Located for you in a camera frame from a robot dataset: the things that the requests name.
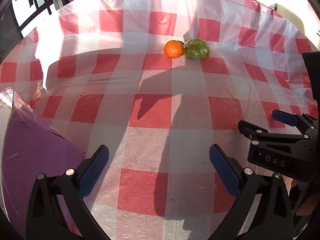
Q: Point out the green plastic-wrapped fruit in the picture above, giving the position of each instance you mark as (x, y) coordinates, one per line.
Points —
(197, 50)

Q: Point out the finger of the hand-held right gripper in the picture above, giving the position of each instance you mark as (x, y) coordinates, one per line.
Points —
(282, 116)
(252, 133)

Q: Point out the purple cardboard box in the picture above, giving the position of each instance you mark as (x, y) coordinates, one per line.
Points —
(37, 155)

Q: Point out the dark object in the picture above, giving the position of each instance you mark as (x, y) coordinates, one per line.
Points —
(312, 72)

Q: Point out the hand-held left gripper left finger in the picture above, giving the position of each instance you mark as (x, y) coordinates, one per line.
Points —
(95, 171)

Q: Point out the large orange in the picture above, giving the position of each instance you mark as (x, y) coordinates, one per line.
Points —
(173, 49)

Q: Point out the person's right hand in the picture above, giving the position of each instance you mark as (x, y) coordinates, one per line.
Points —
(305, 206)

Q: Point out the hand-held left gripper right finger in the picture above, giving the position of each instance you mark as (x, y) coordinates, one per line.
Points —
(225, 171)

